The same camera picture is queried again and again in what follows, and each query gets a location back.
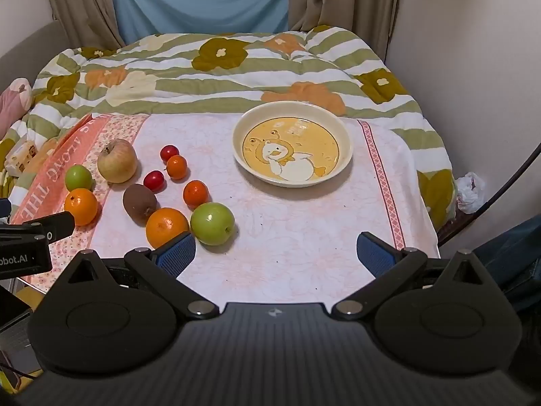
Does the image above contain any yellow-red apple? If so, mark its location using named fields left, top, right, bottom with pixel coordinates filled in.
left=97, top=138, right=138, bottom=184

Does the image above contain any pink plush pillow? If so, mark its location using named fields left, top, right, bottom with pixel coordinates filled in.
left=0, top=77, right=34, bottom=136

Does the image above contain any pink printed towel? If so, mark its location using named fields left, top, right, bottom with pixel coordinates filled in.
left=10, top=112, right=440, bottom=305

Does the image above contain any beige curtain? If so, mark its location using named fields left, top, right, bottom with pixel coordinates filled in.
left=287, top=0, right=400, bottom=58
left=42, top=0, right=125, bottom=49

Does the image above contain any dark blue cloth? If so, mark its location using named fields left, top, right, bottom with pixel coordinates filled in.
left=473, top=216, right=541, bottom=301

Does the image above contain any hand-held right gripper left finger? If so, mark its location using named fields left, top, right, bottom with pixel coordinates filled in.
left=55, top=232, right=219, bottom=320

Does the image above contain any blue hanging cloth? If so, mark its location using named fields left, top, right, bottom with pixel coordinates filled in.
left=108, top=0, right=292, bottom=45

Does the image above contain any small tangerine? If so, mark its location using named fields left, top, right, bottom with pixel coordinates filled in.
left=166, top=155, right=188, bottom=180
left=183, top=180, right=210, bottom=209

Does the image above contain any large orange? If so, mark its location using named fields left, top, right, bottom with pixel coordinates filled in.
left=146, top=207, right=189, bottom=249
left=64, top=188, right=99, bottom=226

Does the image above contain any cream plate with duck print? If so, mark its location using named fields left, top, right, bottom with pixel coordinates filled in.
left=232, top=101, right=353, bottom=187

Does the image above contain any grey bed headboard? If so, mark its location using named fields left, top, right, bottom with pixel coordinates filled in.
left=0, top=21, right=64, bottom=89

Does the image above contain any black cable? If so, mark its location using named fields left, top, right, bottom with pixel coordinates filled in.
left=437, top=141, right=541, bottom=248

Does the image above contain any brown kiwi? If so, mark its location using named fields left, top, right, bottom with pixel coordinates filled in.
left=122, top=184, right=158, bottom=225

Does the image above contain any large green apple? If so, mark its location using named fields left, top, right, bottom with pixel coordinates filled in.
left=190, top=202, right=235, bottom=246

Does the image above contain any white plastic bag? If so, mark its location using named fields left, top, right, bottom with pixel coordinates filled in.
left=456, top=172, right=487, bottom=214

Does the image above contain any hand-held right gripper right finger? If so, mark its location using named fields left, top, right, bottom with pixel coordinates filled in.
left=332, top=232, right=497, bottom=321

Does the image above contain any small green apple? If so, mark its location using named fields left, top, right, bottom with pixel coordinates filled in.
left=65, top=165, right=93, bottom=192

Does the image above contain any yellow-white tissue packet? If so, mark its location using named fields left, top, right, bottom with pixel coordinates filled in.
left=4, top=139, right=39, bottom=176

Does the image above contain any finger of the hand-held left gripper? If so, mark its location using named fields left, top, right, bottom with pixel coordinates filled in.
left=23, top=211, right=75, bottom=244

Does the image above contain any striped floral quilt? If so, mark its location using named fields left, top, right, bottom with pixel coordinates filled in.
left=0, top=25, right=457, bottom=229

